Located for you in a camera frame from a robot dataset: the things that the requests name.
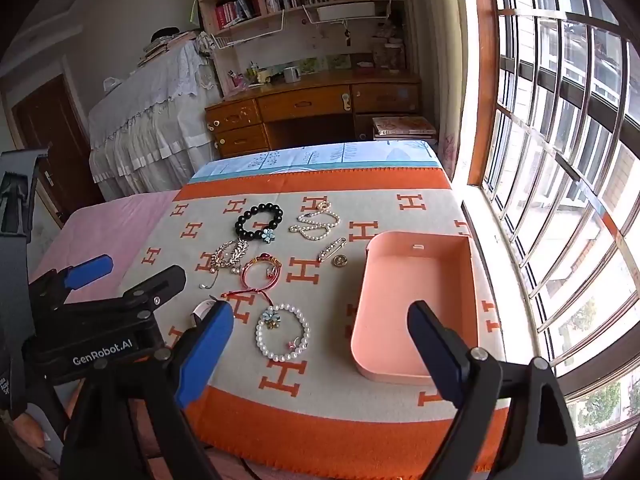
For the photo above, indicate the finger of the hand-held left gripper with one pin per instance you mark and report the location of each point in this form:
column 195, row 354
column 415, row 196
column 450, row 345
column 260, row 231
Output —
column 87, row 270
column 155, row 285

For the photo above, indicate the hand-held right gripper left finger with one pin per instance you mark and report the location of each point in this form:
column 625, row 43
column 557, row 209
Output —
column 205, row 355

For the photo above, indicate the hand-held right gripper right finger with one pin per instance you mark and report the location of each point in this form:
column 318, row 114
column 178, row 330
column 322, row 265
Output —
column 435, row 355

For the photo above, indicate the pink jewelry box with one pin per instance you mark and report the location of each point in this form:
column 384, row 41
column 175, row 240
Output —
column 400, row 320

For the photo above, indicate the silver leaf brooch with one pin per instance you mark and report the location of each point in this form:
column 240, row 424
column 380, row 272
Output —
column 227, row 255

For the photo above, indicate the pearl pin brooch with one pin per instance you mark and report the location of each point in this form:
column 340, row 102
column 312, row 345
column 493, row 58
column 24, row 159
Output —
column 331, row 249

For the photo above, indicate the pink bedsheet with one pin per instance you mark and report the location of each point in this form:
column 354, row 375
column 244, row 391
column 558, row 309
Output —
column 100, row 225

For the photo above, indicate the orange letter-print blanket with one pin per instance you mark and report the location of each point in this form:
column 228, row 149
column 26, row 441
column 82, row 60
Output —
column 320, row 400

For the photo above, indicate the gold coin button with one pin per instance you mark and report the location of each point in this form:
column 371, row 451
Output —
column 341, row 261

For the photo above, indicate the brown wooden door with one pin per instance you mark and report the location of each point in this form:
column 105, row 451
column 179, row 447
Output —
column 45, row 125

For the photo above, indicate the white lace cloth cover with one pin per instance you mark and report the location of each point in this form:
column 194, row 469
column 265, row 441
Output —
column 150, row 110

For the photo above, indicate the pink floral curtain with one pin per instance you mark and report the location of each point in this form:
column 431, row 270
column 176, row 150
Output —
column 450, row 155

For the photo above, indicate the blue tree-print sheet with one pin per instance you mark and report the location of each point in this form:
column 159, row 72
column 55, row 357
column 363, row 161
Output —
column 325, row 154

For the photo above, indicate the stack of magazines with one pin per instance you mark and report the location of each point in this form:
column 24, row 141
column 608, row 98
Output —
column 405, row 126

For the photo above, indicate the metal window grille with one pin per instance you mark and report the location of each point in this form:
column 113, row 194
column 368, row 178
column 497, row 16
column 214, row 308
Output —
column 560, row 160

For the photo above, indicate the pile of books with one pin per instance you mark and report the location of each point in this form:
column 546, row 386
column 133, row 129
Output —
column 160, row 50

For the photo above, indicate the wooden desk with drawers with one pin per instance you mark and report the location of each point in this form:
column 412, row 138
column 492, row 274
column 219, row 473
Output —
column 300, row 104

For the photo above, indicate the white mug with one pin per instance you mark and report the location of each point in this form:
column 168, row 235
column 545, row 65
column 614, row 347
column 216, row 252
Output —
column 291, row 75

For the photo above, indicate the row of red books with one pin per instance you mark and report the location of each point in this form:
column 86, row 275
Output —
column 230, row 12

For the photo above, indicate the white box on rack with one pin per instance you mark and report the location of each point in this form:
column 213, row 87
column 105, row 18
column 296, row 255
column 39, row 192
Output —
column 347, row 11

